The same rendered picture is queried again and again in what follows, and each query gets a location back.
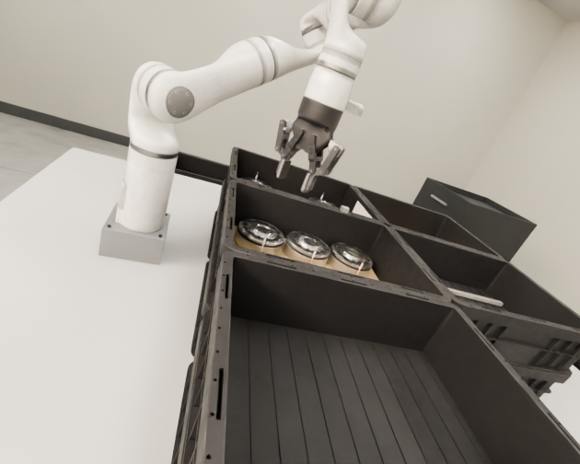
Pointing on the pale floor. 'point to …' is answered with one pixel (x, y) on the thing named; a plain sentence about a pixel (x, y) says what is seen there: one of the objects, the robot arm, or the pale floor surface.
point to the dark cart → (478, 216)
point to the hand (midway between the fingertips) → (295, 178)
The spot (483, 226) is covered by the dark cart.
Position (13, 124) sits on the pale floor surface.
